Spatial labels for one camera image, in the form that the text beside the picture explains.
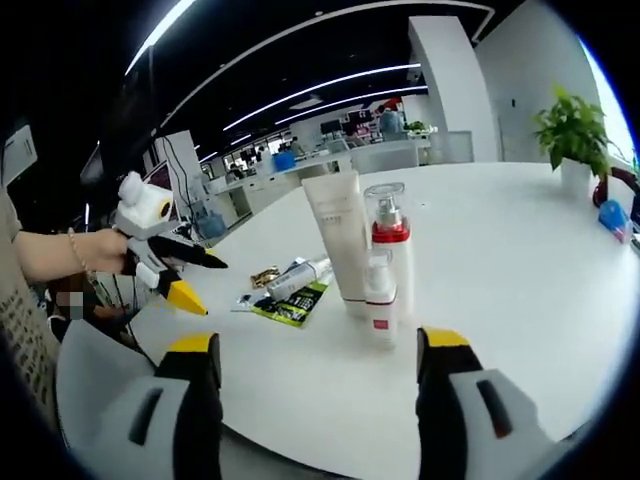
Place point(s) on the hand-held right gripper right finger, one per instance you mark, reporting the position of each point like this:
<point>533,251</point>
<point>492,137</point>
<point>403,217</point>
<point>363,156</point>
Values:
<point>445,415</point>

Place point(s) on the white hanging panel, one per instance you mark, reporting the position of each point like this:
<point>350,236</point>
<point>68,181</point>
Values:
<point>20,155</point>

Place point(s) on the person's left hand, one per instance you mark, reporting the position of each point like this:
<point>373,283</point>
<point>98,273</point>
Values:
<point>107,252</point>

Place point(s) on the blue water jug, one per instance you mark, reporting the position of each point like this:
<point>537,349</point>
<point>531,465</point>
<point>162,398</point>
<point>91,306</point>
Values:
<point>211,228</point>

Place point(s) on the person's beige printed shirt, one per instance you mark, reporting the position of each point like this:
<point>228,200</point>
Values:
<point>22,310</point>

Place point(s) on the long curved ceiling light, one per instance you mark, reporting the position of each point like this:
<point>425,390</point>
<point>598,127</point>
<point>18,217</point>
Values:
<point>155,35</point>

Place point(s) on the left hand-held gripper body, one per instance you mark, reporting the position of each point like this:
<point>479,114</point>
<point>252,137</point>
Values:
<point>145,215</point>

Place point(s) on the gold foil skincare sachet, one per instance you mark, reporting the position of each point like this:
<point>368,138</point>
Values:
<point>265,277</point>

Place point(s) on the green black skincare sachet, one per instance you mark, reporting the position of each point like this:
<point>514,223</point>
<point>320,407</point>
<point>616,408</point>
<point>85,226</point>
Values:
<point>295,310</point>

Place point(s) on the blue plastic object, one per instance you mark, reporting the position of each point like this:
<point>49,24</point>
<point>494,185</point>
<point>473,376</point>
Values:
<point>615,220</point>

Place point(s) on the red collared white pump bottle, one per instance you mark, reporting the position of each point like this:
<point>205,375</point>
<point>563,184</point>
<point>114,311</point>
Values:
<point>400,260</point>

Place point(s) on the white skincare tube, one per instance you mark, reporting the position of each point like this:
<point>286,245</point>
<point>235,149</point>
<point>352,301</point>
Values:
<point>340,235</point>

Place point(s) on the ceiling light strip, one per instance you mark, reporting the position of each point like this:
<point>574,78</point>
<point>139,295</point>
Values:
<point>320,87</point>
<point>350,102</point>

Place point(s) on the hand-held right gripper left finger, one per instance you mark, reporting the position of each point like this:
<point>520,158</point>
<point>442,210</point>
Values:
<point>200,415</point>

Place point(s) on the small white pump bottle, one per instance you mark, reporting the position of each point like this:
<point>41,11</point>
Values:
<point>295,280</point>
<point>381,315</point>

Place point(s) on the white office counter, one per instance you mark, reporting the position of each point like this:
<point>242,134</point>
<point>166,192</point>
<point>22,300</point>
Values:
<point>380,150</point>

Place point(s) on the small clear skincare sachet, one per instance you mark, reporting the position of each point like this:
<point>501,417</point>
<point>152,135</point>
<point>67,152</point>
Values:
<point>247,302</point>

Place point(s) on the green potted plant white pot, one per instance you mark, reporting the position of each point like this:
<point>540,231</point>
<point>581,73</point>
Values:
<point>575,130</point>

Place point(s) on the blue storage bin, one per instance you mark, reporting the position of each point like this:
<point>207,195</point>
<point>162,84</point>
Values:
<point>284,162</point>

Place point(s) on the dark red pot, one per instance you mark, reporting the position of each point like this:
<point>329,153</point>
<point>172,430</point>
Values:
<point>617,177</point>

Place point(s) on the grey office chair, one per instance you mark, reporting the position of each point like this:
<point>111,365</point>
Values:
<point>100,360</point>

